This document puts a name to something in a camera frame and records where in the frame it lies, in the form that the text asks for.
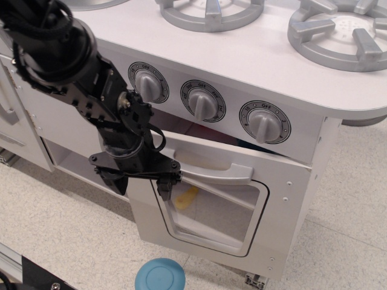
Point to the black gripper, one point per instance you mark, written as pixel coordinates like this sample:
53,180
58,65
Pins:
117,165

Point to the white oven door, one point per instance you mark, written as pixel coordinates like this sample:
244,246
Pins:
249,227

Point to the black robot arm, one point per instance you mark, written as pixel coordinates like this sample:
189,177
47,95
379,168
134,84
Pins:
57,55

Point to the yellow plastic toy utensil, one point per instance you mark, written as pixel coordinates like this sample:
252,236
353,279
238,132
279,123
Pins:
184,200

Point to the blue round lid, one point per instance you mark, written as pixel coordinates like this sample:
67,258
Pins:
160,273

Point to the grey left stove knob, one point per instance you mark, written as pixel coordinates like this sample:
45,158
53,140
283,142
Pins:
148,82

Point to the grey stove knob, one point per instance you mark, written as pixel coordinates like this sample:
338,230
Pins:
203,101
148,82
265,122

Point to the grey middle stove knob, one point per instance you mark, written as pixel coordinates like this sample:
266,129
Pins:
203,101

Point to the white left cabinet door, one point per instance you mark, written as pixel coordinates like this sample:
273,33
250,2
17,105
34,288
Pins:
47,129

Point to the grey right stove knob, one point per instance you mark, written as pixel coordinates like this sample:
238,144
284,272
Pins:
265,122

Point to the white toy kitchen stove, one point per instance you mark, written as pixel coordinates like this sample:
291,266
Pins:
341,238

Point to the grey middle burner grate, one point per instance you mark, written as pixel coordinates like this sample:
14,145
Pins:
213,20

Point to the grey burner grate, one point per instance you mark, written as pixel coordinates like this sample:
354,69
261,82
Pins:
213,20
343,35

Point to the grey right burner grate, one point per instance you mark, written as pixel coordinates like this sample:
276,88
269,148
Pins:
343,35

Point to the grey oven door handle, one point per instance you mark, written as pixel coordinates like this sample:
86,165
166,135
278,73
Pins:
210,170

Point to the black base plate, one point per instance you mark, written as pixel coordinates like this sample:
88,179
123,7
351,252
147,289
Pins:
36,277

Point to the aluminium frame rail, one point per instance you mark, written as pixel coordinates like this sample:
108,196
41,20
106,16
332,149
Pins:
11,263

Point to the grey left cabinet handle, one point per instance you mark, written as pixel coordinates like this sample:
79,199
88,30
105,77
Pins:
8,114

